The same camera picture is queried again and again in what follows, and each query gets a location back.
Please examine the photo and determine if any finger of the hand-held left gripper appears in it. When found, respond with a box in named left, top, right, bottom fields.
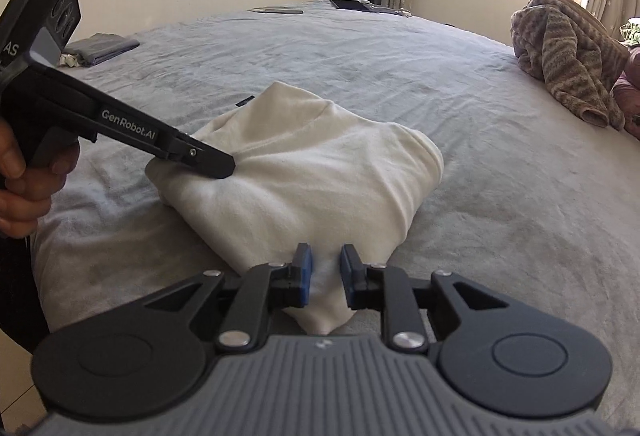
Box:
left=150, top=133, right=237, bottom=180

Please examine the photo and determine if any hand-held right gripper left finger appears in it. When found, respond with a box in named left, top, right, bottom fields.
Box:
left=145, top=243, right=314, bottom=352

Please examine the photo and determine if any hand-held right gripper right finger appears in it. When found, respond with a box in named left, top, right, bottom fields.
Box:
left=340, top=243, right=511, bottom=354

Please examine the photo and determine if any white long-sleeve shirt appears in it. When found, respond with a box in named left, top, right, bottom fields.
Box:
left=145, top=81, right=445, bottom=336

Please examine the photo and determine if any person's left hand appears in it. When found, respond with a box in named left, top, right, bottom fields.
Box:
left=0, top=116, right=82, bottom=239

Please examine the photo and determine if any folded grey cloth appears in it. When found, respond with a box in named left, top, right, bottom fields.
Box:
left=59, top=33, right=141, bottom=68

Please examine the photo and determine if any brown striped blanket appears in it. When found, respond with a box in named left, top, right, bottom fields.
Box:
left=510, top=0, right=630, bottom=129

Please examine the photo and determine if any pink quilted comforter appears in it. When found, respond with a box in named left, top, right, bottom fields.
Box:
left=612, top=46, right=640, bottom=139

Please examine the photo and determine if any green patterned blanket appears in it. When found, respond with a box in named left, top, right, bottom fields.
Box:
left=619, top=19, right=640, bottom=47

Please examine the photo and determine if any dark flat device with cable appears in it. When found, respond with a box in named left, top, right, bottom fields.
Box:
left=369, top=4, right=413, bottom=18

